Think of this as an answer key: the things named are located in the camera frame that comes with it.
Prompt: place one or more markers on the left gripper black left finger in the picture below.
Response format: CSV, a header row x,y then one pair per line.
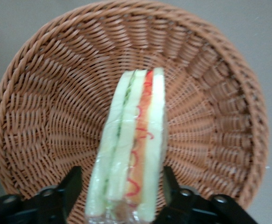
x,y
56,205

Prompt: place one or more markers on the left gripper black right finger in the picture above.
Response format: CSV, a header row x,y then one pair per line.
x,y
191,210

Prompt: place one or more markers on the triangle sandwich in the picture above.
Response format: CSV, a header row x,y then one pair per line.
x,y
124,140

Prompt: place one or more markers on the brown round wicker basket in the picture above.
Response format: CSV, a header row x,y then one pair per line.
x,y
56,105

